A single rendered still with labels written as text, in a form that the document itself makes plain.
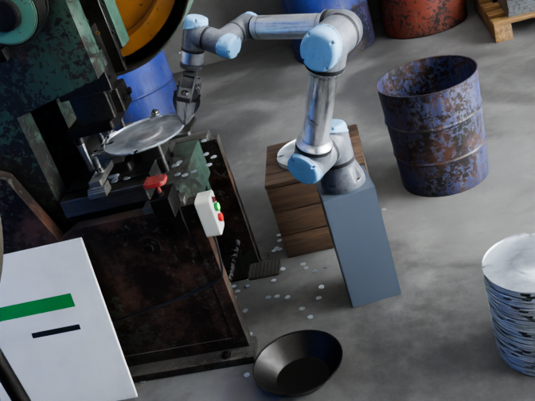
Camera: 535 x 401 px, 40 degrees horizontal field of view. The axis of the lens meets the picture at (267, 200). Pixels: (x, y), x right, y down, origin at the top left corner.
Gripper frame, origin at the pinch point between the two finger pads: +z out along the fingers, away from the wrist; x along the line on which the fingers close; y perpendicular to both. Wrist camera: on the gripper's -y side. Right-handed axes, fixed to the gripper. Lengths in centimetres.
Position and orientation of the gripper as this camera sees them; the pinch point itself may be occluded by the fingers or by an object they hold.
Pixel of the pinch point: (184, 122)
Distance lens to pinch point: 248.8
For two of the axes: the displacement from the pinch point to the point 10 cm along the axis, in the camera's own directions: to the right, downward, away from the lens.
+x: -9.9, -1.6, -0.4
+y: 0.4, -4.9, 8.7
